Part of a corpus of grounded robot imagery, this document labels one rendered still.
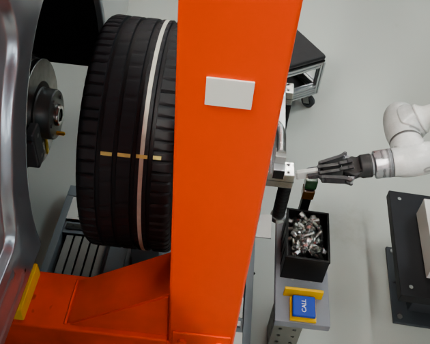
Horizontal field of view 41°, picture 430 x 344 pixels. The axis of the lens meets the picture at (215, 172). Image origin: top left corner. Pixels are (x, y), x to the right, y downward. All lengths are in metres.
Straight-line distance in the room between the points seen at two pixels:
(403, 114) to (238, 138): 1.08
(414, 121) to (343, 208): 0.93
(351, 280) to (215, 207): 1.52
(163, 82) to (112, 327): 0.61
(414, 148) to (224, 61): 1.10
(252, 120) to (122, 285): 0.70
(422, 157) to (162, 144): 0.83
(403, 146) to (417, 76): 1.87
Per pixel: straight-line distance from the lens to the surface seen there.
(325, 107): 3.24
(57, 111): 1.74
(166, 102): 1.36
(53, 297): 1.56
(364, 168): 1.81
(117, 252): 2.18
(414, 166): 1.82
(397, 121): 1.92
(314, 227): 1.86
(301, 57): 2.97
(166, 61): 1.42
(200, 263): 1.17
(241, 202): 1.02
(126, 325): 1.47
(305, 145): 2.98
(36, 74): 1.71
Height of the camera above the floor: 2.00
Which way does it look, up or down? 46 degrees down
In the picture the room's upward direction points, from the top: 6 degrees clockwise
